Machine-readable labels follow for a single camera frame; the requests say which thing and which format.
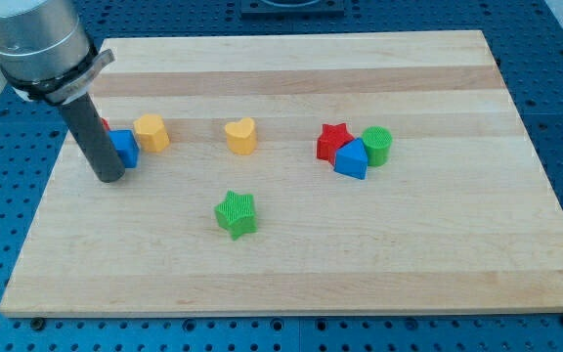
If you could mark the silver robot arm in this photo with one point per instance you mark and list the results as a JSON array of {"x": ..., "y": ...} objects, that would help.
[{"x": 45, "y": 52}]

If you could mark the blue triangle block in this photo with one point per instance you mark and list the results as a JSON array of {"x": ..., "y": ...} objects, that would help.
[{"x": 352, "y": 160}]

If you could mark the yellow heart block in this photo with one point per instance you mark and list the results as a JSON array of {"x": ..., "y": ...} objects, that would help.
[{"x": 241, "y": 136}]

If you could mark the yellow hexagon block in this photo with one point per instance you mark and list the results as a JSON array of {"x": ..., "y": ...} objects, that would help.
[{"x": 151, "y": 133}]

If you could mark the green cylinder block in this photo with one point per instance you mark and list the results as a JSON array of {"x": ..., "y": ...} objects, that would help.
[{"x": 377, "y": 141}]

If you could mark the wooden board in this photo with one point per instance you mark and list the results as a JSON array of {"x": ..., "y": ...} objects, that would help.
[{"x": 461, "y": 219}]

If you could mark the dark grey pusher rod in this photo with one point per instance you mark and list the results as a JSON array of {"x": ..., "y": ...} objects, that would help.
[{"x": 88, "y": 131}]

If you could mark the blue cube block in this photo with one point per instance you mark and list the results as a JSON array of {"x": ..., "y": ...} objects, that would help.
[{"x": 126, "y": 147}]

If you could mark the green star block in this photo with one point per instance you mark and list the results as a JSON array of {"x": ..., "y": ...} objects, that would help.
[{"x": 236, "y": 214}]

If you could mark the red star block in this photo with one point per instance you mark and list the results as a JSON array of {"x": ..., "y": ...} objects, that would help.
[{"x": 332, "y": 138}]

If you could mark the red block behind rod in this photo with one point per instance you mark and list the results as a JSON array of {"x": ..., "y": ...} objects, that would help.
[{"x": 105, "y": 124}]

